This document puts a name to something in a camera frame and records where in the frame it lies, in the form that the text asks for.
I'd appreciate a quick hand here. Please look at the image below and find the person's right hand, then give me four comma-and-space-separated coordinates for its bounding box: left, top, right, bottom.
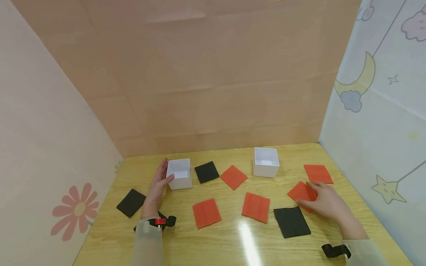
295, 181, 361, 230

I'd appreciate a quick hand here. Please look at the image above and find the person's left hand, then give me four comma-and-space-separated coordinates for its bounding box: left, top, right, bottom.
141, 158, 175, 219

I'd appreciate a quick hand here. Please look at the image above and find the red square sheet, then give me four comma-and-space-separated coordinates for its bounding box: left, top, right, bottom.
303, 164, 334, 184
287, 181, 317, 214
241, 192, 271, 224
192, 198, 222, 229
220, 165, 249, 191

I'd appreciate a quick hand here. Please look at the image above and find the white box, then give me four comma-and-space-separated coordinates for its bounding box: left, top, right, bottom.
253, 147, 280, 178
166, 158, 193, 190

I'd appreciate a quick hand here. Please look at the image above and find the person's right forearm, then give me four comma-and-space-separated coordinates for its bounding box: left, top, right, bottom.
339, 218, 391, 266

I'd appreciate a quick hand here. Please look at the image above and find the person's left forearm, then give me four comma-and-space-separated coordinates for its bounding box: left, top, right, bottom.
130, 216, 166, 266

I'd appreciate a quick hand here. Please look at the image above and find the black square sheet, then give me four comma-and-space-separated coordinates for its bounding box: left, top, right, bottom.
194, 161, 220, 184
116, 188, 147, 218
273, 206, 312, 239

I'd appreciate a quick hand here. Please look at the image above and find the black wrist band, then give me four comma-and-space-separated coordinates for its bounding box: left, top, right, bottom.
321, 243, 352, 259
133, 211, 177, 233

